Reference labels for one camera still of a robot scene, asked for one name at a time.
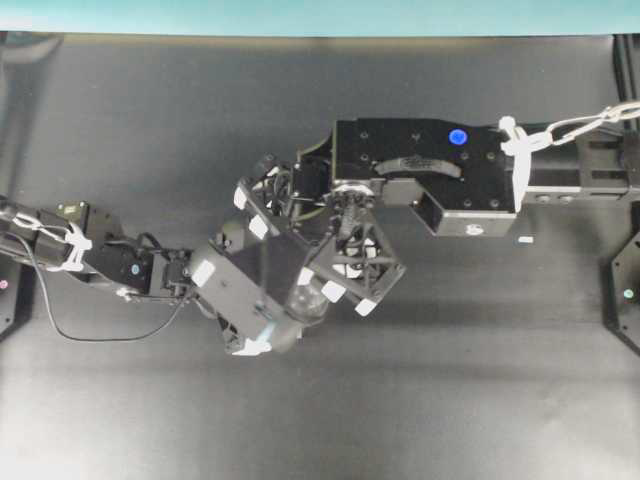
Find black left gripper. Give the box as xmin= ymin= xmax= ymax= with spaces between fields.
xmin=189 ymin=220 xmax=305 ymax=356

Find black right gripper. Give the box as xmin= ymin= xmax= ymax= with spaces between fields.
xmin=233 ymin=154 xmax=405 ymax=316

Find clear plastic bottle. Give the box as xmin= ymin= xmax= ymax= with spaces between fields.
xmin=286 ymin=281 xmax=330 ymax=340

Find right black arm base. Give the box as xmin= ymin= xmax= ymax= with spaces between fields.
xmin=604 ymin=201 xmax=639 ymax=356

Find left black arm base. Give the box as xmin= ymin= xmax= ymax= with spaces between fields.
xmin=0 ymin=257 xmax=35 ymax=341

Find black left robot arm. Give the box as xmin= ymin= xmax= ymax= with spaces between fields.
xmin=1 ymin=192 xmax=323 ymax=356

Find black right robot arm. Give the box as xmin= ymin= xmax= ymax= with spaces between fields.
xmin=234 ymin=116 xmax=639 ymax=316

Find left white zip tie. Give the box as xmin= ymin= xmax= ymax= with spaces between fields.
xmin=47 ymin=222 xmax=93 ymax=273

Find white zip tie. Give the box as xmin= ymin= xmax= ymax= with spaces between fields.
xmin=498 ymin=116 xmax=549 ymax=213
xmin=47 ymin=222 xmax=93 ymax=273

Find right white zip tie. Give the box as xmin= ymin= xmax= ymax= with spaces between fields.
xmin=498 ymin=116 xmax=549 ymax=213

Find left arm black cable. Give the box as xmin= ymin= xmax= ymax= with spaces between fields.
xmin=19 ymin=232 xmax=201 ymax=344

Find left silver chain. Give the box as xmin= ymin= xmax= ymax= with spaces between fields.
xmin=6 ymin=212 xmax=69 ymax=239

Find silver chain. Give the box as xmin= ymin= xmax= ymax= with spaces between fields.
xmin=529 ymin=99 xmax=640 ymax=147
xmin=6 ymin=212 xmax=69 ymax=239

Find right silver chain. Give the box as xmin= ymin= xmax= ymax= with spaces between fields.
xmin=529 ymin=99 xmax=640 ymax=147

